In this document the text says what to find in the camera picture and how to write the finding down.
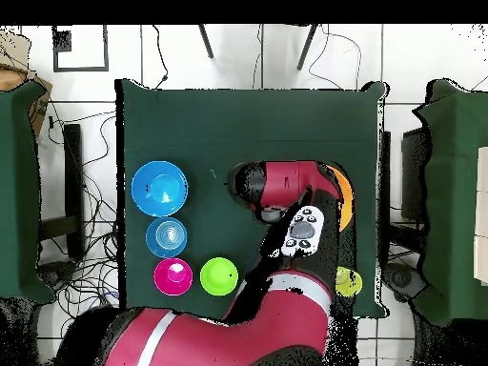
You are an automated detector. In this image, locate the large orange bowl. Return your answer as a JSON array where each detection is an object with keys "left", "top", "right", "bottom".
[{"left": 327, "top": 164, "right": 356, "bottom": 233}]

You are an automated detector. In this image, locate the dark green table cloth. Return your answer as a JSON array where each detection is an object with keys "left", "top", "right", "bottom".
[{"left": 114, "top": 78, "right": 390, "bottom": 321}]

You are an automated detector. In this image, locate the green bowl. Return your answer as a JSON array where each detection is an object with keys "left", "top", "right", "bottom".
[{"left": 199, "top": 256, "right": 240, "bottom": 297}]

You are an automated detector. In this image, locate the large blue bowl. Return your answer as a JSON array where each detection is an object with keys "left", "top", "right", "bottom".
[{"left": 130, "top": 160, "right": 190, "bottom": 218}]

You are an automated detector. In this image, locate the light blue shallow bowl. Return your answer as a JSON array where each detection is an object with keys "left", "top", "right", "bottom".
[{"left": 145, "top": 216, "right": 189, "bottom": 259}]

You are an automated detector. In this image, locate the pink bowl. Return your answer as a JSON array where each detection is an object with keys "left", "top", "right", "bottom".
[{"left": 152, "top": 257, "right": 194, "bottom": 297}]

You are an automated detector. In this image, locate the pale yellow cup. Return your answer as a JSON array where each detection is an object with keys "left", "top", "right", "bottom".
[{"left": 335, "top": 265, "right": 364, "bottom": 298}]

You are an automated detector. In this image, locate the black computer case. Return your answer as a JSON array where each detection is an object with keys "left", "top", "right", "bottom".
[{"left": 399, "top": 127, "right": 430, "bottom": 222}]

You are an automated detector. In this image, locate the grey chair base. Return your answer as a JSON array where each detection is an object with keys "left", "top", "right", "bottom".
[
  {"left": 35, "top": 260, "right": 79, "bottom": 293},
  {"left": 382, "top": 262, "right": 427, "bottom": 304}
]

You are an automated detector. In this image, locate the green cloth side table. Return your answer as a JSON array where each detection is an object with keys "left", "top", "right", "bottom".
[
  {"left": 411, "top": 78, "right": 488, "bottom": 327},
  {"left": 0, "top": 81, "right": 54, "bottom": 306}
]

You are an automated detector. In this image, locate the cardboard box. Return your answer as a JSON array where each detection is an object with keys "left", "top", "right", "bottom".
[{"left": 0, "top": 31, "right": 53, "bottom": 138}]

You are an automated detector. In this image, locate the black cable with plug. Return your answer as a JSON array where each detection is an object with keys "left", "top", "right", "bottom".
[{"left": 151, "top": 24, "right": 170, "bottom": 90}]

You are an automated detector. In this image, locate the camera tripod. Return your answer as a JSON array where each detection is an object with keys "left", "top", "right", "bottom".
[{"left": 196, "top": 23, "right": 318, "bottom": 72}]

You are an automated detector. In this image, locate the black metal frame bar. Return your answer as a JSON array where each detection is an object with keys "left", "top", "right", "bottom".
[{"left": 39, "top": 123, "right": 86, "bottom": 260}]

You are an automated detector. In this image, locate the black square floor frame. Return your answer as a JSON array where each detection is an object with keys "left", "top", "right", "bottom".
[{"left": 51, "top": 25, "right": 110, "bottom": 72}]

